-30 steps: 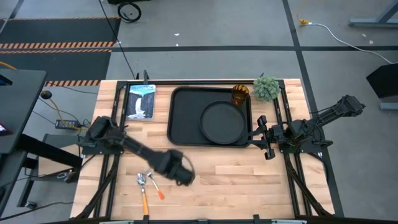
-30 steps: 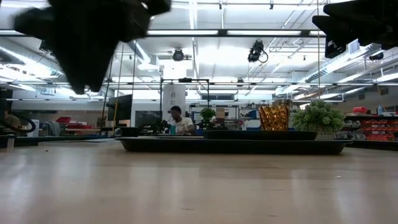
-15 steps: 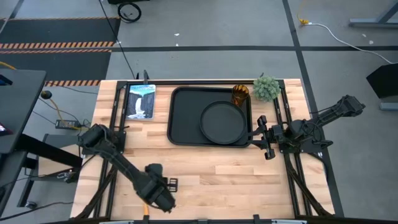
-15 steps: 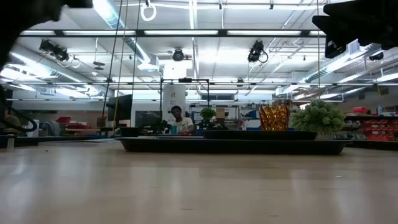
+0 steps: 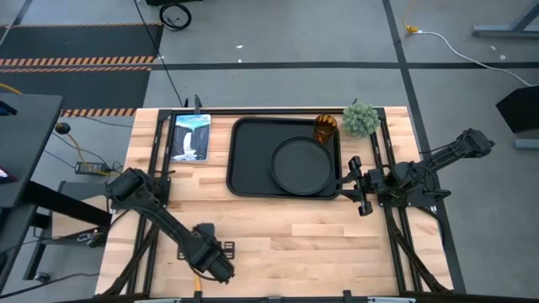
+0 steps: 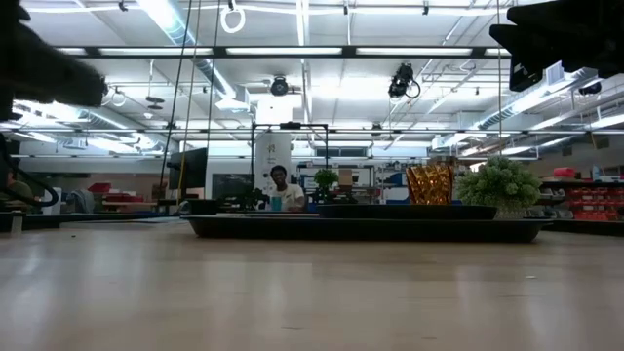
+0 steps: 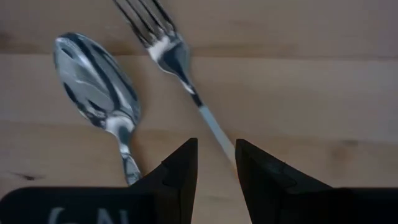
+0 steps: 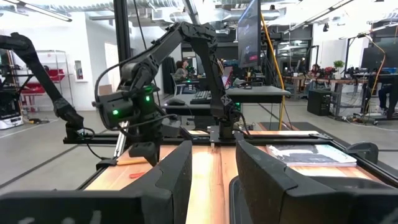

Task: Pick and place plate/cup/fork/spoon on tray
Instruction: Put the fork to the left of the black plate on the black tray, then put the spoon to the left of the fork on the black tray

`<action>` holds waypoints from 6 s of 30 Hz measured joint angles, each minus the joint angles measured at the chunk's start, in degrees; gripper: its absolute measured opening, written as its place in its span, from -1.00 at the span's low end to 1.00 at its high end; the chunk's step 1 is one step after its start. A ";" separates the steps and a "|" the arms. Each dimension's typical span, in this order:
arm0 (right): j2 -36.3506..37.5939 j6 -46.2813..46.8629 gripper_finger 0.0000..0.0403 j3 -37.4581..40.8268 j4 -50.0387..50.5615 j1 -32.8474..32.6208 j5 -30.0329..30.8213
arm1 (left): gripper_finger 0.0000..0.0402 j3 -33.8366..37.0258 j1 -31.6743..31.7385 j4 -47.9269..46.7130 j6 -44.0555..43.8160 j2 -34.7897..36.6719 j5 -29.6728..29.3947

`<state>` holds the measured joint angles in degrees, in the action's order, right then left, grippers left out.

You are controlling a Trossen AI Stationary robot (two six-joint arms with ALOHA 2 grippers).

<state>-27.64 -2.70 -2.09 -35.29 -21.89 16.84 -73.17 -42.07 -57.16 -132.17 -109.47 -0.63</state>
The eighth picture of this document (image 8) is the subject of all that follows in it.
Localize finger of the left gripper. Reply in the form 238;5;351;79
129;142;149;158
146;142;160;167

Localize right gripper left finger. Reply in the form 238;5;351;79
0;140;193;224

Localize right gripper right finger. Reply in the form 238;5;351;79
235;139;398;224

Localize black serving tray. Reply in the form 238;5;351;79
229;175;385;224

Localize orange stick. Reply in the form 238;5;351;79
116;159;149;166

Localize grey office chair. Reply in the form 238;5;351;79
169;73;188;96

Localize black and white book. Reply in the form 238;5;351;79
266;144;358;167

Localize cardboard box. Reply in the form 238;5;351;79
98;84;113;96

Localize black keyboard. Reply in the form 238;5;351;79
190;90;213;105

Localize person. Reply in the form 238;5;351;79
309;64;322;78
377;83;398;116
174;60;190;81

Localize red plastic bin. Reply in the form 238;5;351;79
46;68;65;83
20;83;46;95

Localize black computer tower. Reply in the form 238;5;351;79
307;90;332;116

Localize grey desk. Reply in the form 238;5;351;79
163;85;292;116

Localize white machine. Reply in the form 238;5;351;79
0;90;24;130

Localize wooden desk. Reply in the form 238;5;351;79
282;76;370;118

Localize large flat monitor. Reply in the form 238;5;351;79
237;0;262;69

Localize small green potted plant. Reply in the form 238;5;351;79
333;60;345;80

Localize long ceiling light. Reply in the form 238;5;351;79
0;0;73;23

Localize dark computer monitor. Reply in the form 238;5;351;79
360;40;398;75

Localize silver aluminium rail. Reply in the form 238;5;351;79
113;121;130;158

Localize black frame corner bracket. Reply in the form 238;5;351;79
346;142;379;165
95;158;118;171

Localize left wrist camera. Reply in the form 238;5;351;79
92;91;136;131

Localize thin black cable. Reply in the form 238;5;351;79
74;126;105;161

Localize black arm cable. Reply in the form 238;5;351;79
94;51;149;105

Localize white wall cabinet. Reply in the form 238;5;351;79
74;60;85;82

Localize metal wire shelf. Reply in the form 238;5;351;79
8;49;75;110

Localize black vertical frame post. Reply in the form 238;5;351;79
113;0;132;66

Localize black diagonal frame brace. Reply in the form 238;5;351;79
182;0;200;25

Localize yellow cable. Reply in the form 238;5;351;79
362;33;387;116
260;14;286;131

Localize black metal stand frame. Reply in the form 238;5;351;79
343;30;398;124

